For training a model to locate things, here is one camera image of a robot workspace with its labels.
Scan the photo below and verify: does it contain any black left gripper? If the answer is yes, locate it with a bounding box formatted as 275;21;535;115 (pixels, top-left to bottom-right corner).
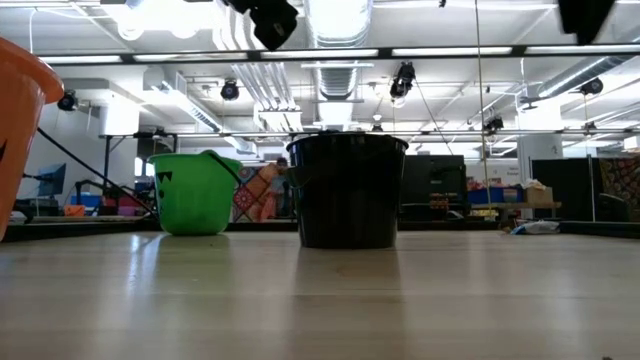
222;0;300;51

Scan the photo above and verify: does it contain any black plastic bucket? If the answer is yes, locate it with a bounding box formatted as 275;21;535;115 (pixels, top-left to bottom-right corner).
284;130;410;250

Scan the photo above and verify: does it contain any orange plastic bucket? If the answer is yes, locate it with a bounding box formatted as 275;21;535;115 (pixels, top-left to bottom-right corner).
0;36;65;242

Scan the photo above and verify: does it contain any black beam with light strips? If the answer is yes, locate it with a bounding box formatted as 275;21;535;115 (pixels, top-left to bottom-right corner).
34;43;640;66

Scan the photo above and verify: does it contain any person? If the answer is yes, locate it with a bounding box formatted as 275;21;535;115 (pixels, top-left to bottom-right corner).
267;156;292;219

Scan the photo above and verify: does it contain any brown patterned panel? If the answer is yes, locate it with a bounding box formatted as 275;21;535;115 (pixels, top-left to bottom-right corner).
598;157;640;221

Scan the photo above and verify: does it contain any colourful patterned cloth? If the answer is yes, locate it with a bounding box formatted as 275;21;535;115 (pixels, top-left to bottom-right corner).
232;162;281;224

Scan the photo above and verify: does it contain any cardboard box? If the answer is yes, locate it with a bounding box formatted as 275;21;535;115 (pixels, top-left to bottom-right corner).
524;184;555;205

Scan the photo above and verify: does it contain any green plastic bucket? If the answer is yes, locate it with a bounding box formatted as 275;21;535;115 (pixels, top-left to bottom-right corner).
146;149;244;238

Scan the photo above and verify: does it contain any black office chair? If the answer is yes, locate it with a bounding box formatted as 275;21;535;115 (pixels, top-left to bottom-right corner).
597;192;632;223

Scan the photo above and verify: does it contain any blue storage bin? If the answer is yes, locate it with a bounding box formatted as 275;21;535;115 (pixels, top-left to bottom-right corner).
467;187;526;205

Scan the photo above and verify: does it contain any wooden background table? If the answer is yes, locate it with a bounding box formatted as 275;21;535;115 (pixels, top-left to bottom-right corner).
469;200;562;221

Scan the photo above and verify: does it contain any large black cabinet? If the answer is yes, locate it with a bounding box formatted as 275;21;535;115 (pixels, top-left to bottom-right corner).
402;154;469;221

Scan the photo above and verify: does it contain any white blue Hershey's bar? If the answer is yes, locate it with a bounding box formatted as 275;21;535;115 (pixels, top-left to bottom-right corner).
509;219;561;236

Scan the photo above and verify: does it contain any black background rack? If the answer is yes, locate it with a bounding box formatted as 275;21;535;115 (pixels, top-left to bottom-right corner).
98;130;179;201

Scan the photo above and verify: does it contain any computer monitor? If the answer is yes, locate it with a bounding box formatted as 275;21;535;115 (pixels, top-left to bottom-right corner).
35;162;68;199

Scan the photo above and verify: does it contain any silver ventilation duct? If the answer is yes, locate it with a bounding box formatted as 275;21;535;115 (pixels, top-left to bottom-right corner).
537;53;640;99

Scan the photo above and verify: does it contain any ribbed grey ceiling duct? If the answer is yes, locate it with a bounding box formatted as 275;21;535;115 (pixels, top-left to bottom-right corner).
314;59;361;101

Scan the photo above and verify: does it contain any black partition wall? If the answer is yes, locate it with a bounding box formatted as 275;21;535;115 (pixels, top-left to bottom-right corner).
530;157;601;222

